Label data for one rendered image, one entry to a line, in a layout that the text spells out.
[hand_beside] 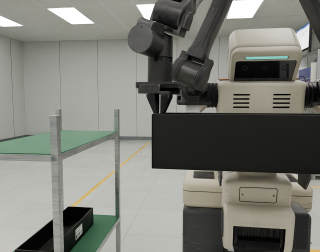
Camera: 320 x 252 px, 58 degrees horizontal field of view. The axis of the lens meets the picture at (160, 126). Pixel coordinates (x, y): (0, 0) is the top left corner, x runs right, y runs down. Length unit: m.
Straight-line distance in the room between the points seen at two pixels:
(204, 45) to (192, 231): 0.81
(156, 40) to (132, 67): 8.27
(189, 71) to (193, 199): 0.63
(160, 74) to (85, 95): 8.62
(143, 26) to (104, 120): 8.49
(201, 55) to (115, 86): 8.10
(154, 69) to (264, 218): 0.62
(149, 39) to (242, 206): 0.66
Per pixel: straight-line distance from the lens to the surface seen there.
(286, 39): 0.99
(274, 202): 1.07
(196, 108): 0.99
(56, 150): 1.19
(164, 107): 0.65
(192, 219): 1.34
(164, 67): 0.65
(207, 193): 1.30
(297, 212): 1.21
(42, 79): 9.87
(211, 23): 0.93
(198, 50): 0.90
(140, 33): 0.60
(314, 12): 1.00
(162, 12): 0.67
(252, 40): 0.97
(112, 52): 9.08
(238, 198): 1.04
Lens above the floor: 1.15
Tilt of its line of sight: 5 degrees down
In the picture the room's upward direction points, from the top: straight up
